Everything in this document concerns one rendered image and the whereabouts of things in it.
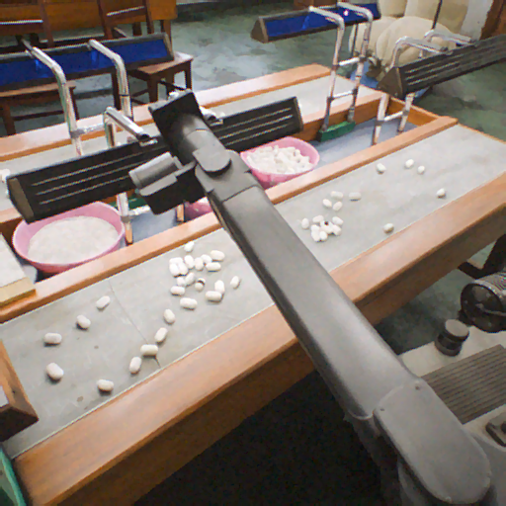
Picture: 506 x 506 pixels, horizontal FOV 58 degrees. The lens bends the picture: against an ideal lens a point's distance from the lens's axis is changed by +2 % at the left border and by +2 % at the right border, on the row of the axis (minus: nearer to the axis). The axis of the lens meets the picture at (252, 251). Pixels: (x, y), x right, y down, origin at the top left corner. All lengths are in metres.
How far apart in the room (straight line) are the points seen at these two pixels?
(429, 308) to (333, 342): 1.87
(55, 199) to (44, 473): 0.43
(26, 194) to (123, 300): 0.37
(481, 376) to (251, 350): 0.71
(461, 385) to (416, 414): 1.06
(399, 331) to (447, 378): 0.74
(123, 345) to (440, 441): 0.76
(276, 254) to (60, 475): 0.54
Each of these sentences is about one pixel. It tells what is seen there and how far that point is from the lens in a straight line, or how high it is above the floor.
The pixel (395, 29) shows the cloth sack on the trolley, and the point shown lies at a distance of 4.24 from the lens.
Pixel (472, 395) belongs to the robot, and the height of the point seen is 0.48.
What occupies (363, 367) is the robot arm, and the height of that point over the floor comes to 1.22.
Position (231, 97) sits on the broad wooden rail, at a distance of 2.00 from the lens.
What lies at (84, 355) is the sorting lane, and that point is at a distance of 0.98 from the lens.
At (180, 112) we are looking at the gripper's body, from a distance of 0.67.
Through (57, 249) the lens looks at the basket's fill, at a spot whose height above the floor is 0.73.
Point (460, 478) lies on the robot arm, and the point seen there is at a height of 1.25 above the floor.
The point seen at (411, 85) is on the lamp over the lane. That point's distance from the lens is 1.38.
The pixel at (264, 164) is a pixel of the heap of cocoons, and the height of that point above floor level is 0.74.
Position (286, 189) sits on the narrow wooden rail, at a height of 0.76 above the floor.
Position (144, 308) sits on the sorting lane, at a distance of 1.04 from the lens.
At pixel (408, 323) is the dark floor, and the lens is 2.13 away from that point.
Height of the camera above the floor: 1.50
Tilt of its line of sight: 40 degrees down
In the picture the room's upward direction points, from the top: 4 degrees clockwise
